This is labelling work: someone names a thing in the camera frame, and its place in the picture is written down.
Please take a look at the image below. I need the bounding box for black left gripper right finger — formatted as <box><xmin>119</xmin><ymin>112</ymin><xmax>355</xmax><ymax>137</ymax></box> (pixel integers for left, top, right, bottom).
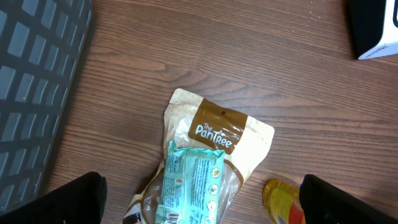
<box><xmin>299</xmin><ymin>174</ymin><xmax>397</xmax><ymax>224</ymax></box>

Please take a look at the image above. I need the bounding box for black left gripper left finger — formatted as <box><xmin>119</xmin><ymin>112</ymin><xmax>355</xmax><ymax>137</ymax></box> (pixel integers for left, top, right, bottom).
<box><xmin>1</xmin><ymin>172</ymin><xmax>108</xmax><ymax>224</ymax></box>

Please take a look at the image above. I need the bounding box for yellow oil bottle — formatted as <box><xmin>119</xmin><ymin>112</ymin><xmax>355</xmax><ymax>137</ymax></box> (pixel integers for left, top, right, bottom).
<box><xmin>262</xmin><ymin>179</ymin><xmax>306</xmax><ymax>224</ymax></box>

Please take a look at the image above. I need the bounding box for teal wipes packet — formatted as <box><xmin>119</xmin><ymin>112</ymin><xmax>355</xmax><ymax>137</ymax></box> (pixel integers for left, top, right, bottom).
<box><xmin>155</xmin><ymin>140</ymin><xmax>225</xmax><ymax>224</ymax></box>

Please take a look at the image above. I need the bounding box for brown white snack bag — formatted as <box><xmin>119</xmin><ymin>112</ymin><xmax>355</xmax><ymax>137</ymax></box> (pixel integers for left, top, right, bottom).
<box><xmin>123</xmin><ymin>88</ymin><xmax>274</xmax><ymax>223</ymax></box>

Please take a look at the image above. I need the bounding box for white barcode scanner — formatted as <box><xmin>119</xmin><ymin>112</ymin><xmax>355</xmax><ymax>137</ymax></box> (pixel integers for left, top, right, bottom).
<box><xmin>348</xmin><ymin>0</ymin><xmax>397</xmax><ymax>60</ymax></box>

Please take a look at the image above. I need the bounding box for dark grey plastic basket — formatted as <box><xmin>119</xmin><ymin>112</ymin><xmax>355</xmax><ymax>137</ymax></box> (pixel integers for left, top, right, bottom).
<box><xmin>1</xmin><ymin>0</ymin><xmax>96</xmax><ymax>214</ymax></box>

